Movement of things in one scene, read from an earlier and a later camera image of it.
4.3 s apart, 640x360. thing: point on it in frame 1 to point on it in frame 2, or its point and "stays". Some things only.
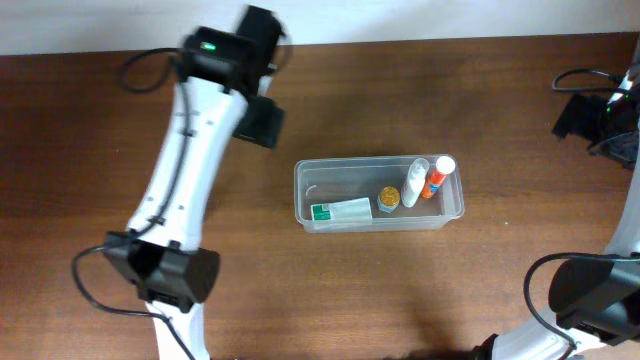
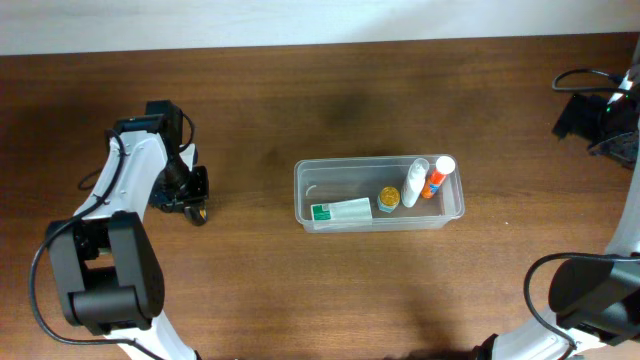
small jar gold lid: x=388 y=199 stays
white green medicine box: x=355 y=211 stays
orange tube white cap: x=444 y=166 stays
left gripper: x=266 y=127 to x=196 y=196
